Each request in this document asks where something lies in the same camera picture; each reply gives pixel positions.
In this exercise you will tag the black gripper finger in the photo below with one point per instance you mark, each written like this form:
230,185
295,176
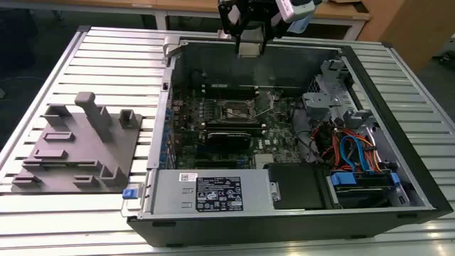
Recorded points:
266,40
238,40

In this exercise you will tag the silver CPU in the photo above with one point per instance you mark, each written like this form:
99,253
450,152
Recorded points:
249,50

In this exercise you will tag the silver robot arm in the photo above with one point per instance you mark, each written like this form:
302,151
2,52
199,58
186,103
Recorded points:
301,25

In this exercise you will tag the CPU socket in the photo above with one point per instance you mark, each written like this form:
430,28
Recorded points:
233,106

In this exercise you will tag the black expansion slot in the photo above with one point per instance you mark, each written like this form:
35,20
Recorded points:
214,164

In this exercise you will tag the silver metal drive cage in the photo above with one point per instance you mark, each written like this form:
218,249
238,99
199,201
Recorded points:
318,100

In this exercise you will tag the green motherboard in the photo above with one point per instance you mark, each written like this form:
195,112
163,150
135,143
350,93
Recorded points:
281,133

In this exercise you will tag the black graphics card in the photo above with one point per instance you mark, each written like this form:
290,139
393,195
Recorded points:
227,141

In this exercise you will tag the wooden cabinet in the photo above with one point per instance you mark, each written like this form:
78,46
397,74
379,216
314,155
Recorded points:
415,32

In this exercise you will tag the small silver heatsink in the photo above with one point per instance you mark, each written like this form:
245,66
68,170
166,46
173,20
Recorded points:
265,158

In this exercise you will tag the hard disk in blue carrier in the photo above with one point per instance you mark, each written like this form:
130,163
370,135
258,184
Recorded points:
343,179

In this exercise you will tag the silver power supply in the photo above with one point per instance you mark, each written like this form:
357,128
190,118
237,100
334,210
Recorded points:
171,192

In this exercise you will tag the grey parts rack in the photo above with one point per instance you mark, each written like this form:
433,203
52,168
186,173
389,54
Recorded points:
88,160

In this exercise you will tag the blue case latch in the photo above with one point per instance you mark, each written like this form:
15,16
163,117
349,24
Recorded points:
128,194

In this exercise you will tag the black PC case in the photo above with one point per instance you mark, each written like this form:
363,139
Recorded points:
249,229

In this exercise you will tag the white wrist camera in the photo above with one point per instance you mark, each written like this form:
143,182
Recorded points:
295,10
234,13

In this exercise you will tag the wooden desk white frame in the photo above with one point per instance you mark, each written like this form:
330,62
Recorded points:
88,2
345,13

